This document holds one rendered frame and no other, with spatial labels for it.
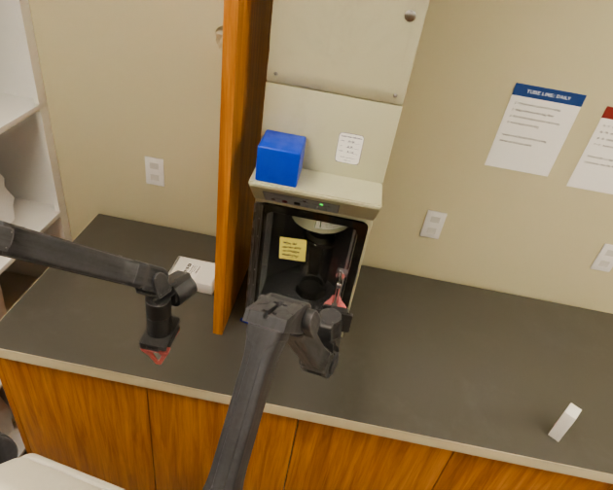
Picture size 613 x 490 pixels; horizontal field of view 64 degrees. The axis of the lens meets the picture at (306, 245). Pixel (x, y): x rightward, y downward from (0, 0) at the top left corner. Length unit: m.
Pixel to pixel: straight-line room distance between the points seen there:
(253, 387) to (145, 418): 0.90
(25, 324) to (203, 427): 0.61
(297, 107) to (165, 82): 0.67
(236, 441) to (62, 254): 0.46
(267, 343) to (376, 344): 0.85
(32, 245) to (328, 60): 0.70
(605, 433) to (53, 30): 2.08
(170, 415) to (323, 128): 0.97
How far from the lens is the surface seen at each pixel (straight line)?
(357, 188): 1.22
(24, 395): 1.84
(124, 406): 1.67
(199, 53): 1.70
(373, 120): 1.20
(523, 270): 2.03
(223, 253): 1.35
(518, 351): 1.82
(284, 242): 1.38
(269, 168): 1.16
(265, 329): 0.81
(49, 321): 1.68
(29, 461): 0.92
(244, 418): 0.83
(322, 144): 1.23
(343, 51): 1.16
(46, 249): 0.99
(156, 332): 1.22
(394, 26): 1.14
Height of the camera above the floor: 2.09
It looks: 36 degrees down
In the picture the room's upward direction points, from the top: 10 degrees clockwise
